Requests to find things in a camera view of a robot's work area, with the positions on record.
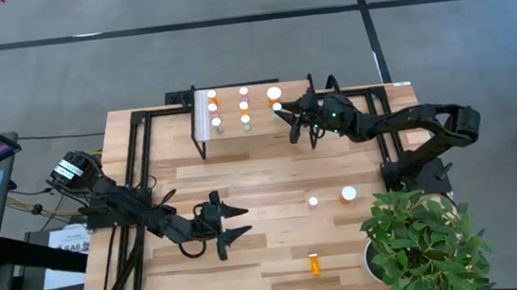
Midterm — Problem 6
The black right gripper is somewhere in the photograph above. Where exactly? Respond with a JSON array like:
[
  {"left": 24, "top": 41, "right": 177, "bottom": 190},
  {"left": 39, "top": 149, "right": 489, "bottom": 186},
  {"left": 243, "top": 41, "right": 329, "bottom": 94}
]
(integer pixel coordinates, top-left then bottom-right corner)
[{"left": 278, "top": 85, "right": 362, "bottom": 146}]

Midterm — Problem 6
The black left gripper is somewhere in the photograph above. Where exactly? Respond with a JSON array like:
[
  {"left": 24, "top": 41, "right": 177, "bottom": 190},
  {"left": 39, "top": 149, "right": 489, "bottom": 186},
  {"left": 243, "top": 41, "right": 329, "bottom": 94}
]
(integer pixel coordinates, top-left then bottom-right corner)
[{"left": 191, "top": 187, "right": 256, "bottom": 264}]

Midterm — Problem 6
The wide orange medicine bottle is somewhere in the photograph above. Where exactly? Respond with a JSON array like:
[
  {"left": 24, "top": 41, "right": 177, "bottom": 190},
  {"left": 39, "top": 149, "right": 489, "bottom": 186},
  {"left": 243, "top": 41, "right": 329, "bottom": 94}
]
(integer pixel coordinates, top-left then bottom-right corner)
[
  {"left": 338, "top": 184, "right": 358, "bottom": 205},
  {"left": 265, "top": 84, "right": 284, "bottom": 107}
]

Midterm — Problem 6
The black power strip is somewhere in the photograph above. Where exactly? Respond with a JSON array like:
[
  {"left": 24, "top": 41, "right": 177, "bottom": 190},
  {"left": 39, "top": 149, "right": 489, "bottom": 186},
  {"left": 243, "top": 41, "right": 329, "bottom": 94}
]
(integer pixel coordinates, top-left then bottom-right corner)
[{"left": 163, "top": 87, "right": 194, "bottom": 106}]

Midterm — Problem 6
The white plant pot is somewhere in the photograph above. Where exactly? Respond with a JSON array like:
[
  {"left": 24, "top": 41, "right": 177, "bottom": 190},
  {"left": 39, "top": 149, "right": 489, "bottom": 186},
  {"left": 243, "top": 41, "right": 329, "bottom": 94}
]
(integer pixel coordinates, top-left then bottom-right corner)
[{"left": 361, "top": 236, "right": 387, "bottom": 284}]

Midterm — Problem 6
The white paper sheet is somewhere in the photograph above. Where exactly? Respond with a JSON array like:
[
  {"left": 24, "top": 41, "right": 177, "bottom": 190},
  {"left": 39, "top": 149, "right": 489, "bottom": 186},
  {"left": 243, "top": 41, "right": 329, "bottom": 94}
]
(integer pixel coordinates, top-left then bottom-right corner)
[{"left": 36, "top": 222, "right": 96, "bottom": 290}]

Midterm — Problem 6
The green leafy plant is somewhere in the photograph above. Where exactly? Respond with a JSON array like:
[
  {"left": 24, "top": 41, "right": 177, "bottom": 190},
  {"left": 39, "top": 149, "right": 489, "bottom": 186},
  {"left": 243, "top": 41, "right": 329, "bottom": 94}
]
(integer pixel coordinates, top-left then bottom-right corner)
[{"left": 356, "top": 180, "right": 498, "bottom": 290}]

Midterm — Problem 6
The black stand bar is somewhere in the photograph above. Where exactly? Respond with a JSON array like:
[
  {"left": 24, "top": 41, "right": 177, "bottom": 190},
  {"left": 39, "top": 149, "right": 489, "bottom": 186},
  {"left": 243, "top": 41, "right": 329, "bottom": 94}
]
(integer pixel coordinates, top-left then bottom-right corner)
[{"left": 0, "top": 227, "right": 91, "bottom": 281}]

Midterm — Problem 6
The wooden shelf black metal frame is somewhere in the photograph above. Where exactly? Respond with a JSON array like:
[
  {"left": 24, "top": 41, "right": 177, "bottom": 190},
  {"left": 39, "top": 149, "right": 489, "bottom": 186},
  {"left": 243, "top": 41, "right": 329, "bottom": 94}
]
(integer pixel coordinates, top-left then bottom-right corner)
[{"left": 186, "top": 73, "right": 325, "bottom": 162}]

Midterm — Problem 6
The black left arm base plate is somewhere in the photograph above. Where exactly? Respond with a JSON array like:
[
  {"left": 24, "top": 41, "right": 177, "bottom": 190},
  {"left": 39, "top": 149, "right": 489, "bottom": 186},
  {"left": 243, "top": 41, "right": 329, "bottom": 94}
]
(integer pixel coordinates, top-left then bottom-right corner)
[{"left": 84, "top": 200, "right": 153, "bottom": 231}]

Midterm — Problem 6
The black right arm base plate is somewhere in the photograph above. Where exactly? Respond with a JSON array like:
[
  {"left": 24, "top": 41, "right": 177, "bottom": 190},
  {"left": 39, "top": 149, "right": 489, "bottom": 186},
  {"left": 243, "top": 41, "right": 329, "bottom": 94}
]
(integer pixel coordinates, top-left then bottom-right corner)
[{"left": 380, "top": 154, "right": 455, "bottom": 201}]

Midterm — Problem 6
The yellow cable bundle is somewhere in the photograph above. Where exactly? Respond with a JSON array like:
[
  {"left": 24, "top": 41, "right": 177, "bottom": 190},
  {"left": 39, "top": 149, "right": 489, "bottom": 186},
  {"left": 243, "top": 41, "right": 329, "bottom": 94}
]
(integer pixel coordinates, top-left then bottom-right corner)
[{"left": 6, "top": 190, "right": 83, "bottom": 223}]

